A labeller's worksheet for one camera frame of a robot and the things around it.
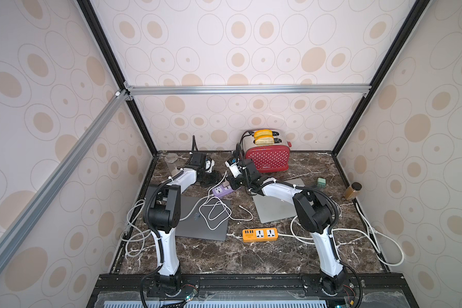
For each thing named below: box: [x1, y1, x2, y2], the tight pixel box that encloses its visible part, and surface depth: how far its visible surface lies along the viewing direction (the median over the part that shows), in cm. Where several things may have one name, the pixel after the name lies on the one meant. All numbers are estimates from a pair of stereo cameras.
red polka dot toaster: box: [243, 129, 292, 173], surface depth 102 cm
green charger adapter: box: [316, 177, 326, 189], surface depth 105 cm
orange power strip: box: [241, 227, 279, 243], surface depth 86 cm
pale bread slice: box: [254, 137, 274, 146], surface depth 101 cm
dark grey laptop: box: [175, 196, 231, 241], surface depth 91 cm
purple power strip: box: [212, 184, 235, 198], surface depth 102 cm
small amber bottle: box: [343, 181, 363, 201], surface depth 95 cm
